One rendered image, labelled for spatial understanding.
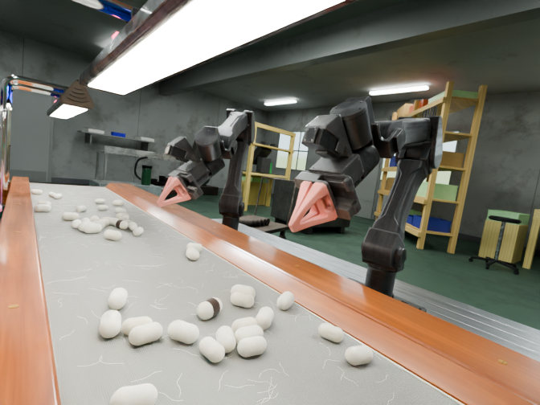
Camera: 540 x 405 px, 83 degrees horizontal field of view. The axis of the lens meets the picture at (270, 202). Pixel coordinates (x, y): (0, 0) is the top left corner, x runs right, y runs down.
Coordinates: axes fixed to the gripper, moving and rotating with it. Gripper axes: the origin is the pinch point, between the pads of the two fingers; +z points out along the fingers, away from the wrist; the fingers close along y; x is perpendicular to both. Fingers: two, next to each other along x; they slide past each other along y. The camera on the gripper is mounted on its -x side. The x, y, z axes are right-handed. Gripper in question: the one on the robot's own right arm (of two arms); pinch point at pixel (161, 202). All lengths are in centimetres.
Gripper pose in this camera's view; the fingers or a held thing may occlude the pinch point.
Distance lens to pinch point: 81.3
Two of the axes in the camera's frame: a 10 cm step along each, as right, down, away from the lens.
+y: 6.2, 1.7, -7.6
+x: 4.1, 7.6, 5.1
